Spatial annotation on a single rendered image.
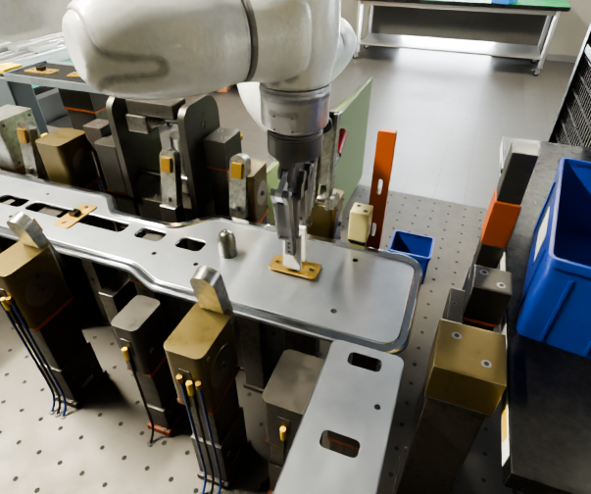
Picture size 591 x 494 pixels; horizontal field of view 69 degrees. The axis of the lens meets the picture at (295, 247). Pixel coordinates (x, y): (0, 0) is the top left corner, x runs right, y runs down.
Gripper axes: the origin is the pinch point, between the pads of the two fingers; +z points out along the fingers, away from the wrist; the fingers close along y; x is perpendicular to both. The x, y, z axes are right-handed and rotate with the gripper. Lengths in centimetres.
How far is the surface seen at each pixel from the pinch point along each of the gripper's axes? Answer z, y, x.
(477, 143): 105, -315, 43
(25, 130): -5, -13, -69
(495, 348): -1.3, 11.9, 30.1
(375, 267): 4.7, -5.4, 12.6
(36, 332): 14.0, 21.0, -39.3
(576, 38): 77, -632, 146
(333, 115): -16.6, -15.4, 1.0
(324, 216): 1.7, -13.0, 1.1
